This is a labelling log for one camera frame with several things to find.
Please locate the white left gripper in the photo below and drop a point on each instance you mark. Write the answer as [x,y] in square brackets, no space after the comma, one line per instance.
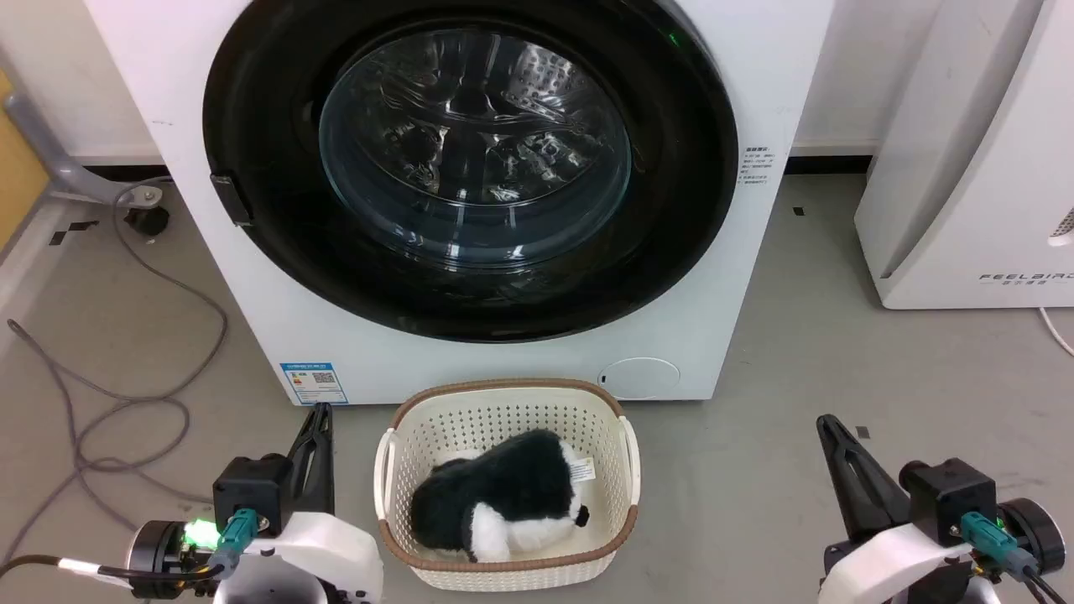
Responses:
[323,558]

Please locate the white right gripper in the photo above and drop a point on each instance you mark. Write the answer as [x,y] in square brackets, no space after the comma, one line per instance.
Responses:
[889,562]

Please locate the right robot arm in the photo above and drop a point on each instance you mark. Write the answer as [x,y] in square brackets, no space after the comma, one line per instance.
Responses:
[1032,533]

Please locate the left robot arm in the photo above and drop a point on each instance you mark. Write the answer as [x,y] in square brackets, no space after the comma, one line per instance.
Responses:
[164,554]

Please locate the round black glass washer door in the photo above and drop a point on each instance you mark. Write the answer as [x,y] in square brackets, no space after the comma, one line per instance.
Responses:
[268,126]

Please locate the white front-load washing machine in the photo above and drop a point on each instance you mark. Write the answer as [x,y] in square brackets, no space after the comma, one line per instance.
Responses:
[755,75]

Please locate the blue energy label sticker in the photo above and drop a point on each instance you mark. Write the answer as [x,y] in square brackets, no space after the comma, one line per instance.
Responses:
[314,382]

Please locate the cream perforated laundry basket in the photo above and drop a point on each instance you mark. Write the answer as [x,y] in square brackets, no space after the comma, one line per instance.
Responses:
[495,415]

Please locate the black and white plush toy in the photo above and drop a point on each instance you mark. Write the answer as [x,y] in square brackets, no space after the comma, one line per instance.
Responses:
[503,495]

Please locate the round white filter cover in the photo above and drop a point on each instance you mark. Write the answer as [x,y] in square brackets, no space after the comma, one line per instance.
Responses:
[642,377]

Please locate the white plush toy tag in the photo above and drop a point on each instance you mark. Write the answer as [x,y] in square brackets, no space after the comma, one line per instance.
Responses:
[584,470]

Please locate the black caster wheel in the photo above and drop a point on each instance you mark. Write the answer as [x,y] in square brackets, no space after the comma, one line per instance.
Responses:
[148,221]

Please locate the white Feelbird appliance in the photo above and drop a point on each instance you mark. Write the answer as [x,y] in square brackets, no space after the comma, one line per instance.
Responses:
[982,168]

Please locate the yellow wooden panel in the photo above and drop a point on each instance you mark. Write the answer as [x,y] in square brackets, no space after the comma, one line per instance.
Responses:
[17,164]

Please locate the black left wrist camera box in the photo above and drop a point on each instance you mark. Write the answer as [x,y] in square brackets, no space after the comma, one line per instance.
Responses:
[250,495]

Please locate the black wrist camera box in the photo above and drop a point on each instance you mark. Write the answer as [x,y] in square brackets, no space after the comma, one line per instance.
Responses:
[250,495]
[952,495]

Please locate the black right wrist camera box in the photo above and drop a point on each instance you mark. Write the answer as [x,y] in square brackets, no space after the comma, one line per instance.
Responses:
[952,495]

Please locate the grey metal frame leg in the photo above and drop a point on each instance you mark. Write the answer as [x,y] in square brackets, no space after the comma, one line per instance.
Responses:
[50,155]

